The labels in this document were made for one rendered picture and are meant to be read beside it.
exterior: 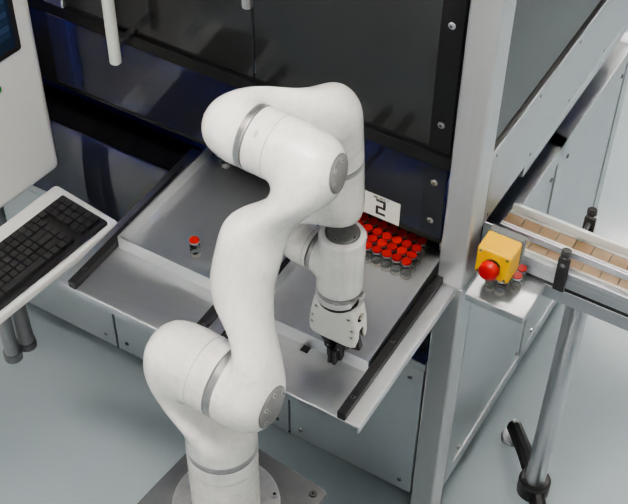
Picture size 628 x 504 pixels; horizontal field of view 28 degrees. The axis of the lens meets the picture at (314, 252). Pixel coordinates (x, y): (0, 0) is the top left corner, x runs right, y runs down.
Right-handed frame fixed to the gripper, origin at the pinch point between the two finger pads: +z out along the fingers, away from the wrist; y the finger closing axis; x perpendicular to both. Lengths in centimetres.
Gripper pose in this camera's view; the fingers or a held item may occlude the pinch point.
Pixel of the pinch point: (335, 352)
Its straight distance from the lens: 237.5
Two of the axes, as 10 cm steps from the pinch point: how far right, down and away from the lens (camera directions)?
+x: -5.1, 6.0, -6.2
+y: -8.6, -3.8, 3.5
